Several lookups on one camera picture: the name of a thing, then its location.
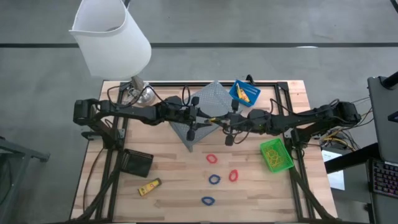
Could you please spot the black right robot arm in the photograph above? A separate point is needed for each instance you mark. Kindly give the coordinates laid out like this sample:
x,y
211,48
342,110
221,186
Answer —
x,y
304,118

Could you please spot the white paper sheet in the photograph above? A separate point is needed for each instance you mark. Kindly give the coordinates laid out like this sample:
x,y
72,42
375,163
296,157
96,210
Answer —
x,y
337,180

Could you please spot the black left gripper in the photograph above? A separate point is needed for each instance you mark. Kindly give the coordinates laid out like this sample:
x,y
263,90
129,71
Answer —
x,y
183,115

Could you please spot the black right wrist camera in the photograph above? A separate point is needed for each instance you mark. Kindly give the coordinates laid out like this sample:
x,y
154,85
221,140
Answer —
x,y
258,115

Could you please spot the silver lamp base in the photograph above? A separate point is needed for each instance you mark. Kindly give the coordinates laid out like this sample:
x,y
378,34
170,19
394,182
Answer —
x,y
146,97

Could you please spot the red coil wristband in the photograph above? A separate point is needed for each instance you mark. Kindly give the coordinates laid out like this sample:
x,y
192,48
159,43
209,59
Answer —
x,y
207,158
230,176

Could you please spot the blue plastic basket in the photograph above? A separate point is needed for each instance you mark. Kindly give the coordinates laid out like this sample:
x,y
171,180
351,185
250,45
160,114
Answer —
x,y
253,93

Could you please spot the backlit black keyboard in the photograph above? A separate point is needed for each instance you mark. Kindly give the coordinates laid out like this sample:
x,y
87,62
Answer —
x,y
385,179

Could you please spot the grey desk top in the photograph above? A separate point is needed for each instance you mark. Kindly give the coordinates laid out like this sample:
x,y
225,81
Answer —
x,y
384,118

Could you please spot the green plastic basket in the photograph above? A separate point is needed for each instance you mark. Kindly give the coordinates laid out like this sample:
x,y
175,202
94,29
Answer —
x,y
264,150

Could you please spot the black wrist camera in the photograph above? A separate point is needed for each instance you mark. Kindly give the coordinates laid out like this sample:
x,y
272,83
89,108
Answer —
x,y
174,102
258,115

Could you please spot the black clamp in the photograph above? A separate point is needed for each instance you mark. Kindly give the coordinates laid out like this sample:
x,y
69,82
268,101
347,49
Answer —
x,y
249,79

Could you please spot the tan rubber band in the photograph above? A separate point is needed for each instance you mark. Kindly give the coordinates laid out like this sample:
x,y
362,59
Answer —
x,y
270,153
277,161
279,155
273,157

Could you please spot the grey perforated metal shelf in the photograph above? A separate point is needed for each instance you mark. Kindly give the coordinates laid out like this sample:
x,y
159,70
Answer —
x,y
214,99

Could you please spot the grey metal cart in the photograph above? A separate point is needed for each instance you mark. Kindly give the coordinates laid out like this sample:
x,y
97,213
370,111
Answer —
x,y
21,153

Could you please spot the black aluminium table frame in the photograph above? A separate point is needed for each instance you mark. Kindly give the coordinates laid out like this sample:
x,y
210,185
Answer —
x,y
168,84

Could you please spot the blue coil wristband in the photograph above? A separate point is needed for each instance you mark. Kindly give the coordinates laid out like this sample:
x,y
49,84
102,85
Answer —
x,y
202,201
210,179

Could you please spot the black plastic basket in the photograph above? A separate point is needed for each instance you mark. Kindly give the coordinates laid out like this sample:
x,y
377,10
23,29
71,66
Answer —
x,y
136,163

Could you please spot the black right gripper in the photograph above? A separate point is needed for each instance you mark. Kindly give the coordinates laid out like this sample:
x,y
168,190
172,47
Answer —
x,y
239,121

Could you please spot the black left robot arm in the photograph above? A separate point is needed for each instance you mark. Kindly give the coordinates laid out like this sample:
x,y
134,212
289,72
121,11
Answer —
x,y
130,112

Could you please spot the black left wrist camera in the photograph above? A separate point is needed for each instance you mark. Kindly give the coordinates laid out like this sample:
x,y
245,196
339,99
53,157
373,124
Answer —
x,y
174,102

